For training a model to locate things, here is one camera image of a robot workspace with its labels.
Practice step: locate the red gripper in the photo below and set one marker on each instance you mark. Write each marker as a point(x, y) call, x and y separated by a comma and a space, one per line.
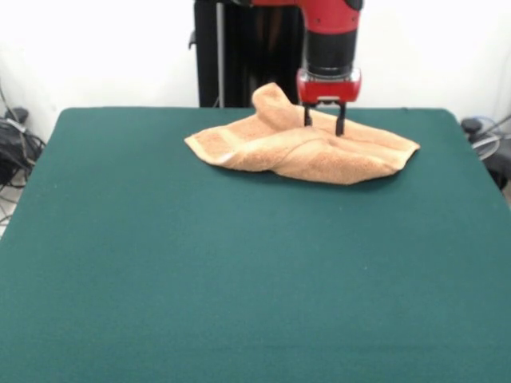
point(329, 89)

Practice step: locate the tan terry towel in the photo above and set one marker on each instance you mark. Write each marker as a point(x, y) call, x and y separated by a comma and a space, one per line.
point(311, 159)

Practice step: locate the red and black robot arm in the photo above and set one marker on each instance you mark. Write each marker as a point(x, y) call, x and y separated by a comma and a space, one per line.
point(331, 32)

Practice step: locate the dark green table cloth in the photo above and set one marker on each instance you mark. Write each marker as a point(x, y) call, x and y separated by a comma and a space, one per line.
point(159, 259)

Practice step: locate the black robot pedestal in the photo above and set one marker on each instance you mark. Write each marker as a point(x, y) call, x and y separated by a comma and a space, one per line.
point(247, 60)

